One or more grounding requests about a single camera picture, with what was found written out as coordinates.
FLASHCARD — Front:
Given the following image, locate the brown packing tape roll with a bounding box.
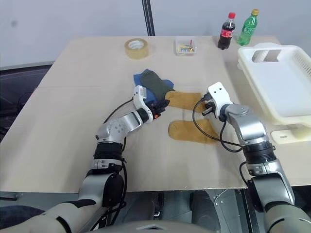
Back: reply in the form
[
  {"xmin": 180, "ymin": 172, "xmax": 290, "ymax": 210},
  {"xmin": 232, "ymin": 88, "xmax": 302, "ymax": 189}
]
[{"xmin": 124, "ymin": 38, "xmax": 150, "ymax": 60}]

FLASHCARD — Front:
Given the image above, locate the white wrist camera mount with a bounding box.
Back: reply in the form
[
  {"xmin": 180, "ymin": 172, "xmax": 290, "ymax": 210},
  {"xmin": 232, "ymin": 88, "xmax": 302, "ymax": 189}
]
[
  {"xmin": 132, "ymin": 85, "xmax": 153, "ymax": 115},
  {"xmin": 207, "ymin": 82, "xmax": 234, "ymax": 110}
]

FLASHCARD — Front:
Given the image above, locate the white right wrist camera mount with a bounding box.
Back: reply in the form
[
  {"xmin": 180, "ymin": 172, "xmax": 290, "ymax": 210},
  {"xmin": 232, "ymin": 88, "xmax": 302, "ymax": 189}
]
[{"xmin": 207, "ymin": 82, "xmax": 234, "ymax": 110}]

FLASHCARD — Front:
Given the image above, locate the mustard yellow sock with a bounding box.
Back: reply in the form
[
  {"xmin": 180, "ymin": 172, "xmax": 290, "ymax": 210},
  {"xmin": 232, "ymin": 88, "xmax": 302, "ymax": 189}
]
[
  {"xmin": 164, "ymin": 90, "xmax": 211, "ymax": 114},
  {"xmin": 168, "ymin": 118, "xmax": 221, "ymax": 146}
]

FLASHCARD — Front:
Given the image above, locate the blue sock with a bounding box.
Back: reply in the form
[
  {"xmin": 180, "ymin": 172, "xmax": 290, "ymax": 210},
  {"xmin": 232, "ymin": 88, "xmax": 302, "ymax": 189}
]
[{"xmin": 133, "ymin": 68, "xmax": 175, "ymax": 105}]

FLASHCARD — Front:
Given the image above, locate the grey robot torso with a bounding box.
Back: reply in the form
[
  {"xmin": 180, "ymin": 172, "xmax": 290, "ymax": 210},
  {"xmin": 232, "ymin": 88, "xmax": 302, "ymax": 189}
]
[{"xmin": 97, "ymin": 220, "xmax": 219, "ymax": 233}]

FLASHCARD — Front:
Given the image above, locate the cola bottle with red cap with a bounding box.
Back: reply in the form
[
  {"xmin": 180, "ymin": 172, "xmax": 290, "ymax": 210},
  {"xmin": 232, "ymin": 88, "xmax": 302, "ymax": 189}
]
[{"xmin": 217, "ymin": 12, "xmax": 237, "ymax": 51}]

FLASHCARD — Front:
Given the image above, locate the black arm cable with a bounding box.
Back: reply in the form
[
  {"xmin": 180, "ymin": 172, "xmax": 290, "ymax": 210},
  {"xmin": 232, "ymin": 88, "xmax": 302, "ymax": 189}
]
[
  {"xmin": 103, "ymin": 96, "xmax": 135, "ymax": 209},
  {"xmin": 192, "ymin": 96, "xmax": 249, "ymax": 189}
]

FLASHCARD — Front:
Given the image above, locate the black aluminium profile post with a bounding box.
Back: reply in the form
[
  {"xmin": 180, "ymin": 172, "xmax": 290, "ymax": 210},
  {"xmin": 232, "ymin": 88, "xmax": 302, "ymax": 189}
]
[{"xmin": 141, "ymin": 0, "xmax": 156, "ymax": 36}]

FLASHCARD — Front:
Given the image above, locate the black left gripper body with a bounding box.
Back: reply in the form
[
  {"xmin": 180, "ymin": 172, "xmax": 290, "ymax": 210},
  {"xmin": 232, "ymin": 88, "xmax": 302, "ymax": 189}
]
[{"xmin": 148, "ymin": 101, "xmax": 164, "ymax": 120}]

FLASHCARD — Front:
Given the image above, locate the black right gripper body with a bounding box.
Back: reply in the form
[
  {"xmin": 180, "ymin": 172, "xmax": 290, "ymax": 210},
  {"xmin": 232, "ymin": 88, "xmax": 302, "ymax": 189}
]
[{"xmin": 204, "ymin": 93, "xmax": 221, "ymax": 119}]

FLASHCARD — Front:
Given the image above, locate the white plastic basket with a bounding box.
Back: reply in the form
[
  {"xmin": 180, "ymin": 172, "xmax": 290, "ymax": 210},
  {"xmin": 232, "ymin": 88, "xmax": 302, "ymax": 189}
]
[{"xmin": 237, "ymin": 42, "xmax": 311, "ymax": 126}]

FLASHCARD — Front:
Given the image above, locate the green soda bottle yellow cap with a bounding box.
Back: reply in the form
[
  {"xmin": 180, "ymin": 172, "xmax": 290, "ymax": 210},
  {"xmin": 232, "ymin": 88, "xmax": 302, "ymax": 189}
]
[{"xmin": 236, "ymin": 9, "xmax": 260, "ymax": 46}]

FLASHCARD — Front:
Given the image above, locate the black furniture beside table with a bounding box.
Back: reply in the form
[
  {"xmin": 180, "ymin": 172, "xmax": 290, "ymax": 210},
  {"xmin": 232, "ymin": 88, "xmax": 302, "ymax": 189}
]
[{"xmin": 0, "ymin": 60, "xmax": 54, "ymax": 144}]

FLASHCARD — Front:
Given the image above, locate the dark rounded shape under table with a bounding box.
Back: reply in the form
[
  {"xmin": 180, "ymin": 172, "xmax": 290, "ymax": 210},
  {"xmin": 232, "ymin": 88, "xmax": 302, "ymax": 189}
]
[{"xmin": 191, "ymin": 191, "xmax": 223, "ymax": 233}]

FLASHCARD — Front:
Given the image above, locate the clear box of push pins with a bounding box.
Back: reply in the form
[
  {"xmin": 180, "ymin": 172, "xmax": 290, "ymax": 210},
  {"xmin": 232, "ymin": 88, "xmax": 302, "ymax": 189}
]
[{"xmin": 173, "ymin": 36, "xmax": 198, "ymax": 57}]

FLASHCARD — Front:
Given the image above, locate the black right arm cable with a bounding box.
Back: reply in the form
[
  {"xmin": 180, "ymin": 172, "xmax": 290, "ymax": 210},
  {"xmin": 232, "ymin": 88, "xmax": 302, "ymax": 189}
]
[{"xmin": 192, "ymin": 96, "xmax": 249, "ymax": 189}]

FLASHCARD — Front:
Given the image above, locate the dark olive sock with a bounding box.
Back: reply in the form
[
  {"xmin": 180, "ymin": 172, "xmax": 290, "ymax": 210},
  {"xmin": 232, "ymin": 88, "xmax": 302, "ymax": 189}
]
[{"xmin": 140, "ymin": 70, "xmax": 175, "ymax": 102}]

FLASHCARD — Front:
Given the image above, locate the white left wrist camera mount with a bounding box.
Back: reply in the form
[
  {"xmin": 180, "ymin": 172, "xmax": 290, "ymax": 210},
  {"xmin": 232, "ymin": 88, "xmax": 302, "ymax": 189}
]
[{"xmin": 132, "ymin": 85, "xmax": 153, "ymax": 115}]

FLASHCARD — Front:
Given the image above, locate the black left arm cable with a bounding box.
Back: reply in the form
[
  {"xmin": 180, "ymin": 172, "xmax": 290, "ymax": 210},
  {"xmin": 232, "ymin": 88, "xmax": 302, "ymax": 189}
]
[{"xmin": 103, "ymin": 96, "xmax": 135, "ymax": 209}]

